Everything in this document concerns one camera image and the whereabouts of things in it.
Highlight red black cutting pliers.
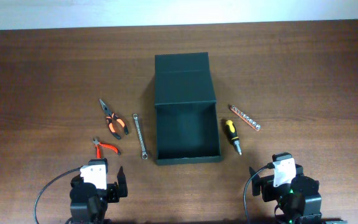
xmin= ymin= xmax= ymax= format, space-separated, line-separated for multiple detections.
xmin=92 ymin=138 xmax=121 ymax=159

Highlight yellow black stubby screwdriver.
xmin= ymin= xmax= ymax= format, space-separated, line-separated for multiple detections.
xmin=225 ymin=119 xmax=242 ymax=155

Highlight silver combination wrench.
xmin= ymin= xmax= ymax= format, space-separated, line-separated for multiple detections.
xmin=132 ymin=113 xmax=148 ymax=159

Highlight orange socket rail with sockets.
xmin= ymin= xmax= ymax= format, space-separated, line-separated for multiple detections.
xmin=230 ymin=105 xmax=261 ymax=131

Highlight dark green box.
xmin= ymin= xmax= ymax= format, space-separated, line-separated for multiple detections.
xmin=154 ymin=52 xmax=222 ymax=166

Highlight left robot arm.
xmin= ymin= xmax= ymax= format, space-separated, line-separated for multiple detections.
xmin=70 ymin=158 xmax=128 ymax=224

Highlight orange black long-nose pliers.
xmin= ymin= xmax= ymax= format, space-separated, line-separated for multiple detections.
xmin=99 ymin=99 xmax=129 ymax=139

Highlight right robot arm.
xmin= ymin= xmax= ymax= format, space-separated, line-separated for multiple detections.
xmin=243 ymin=152 xmax=323 ymax=224

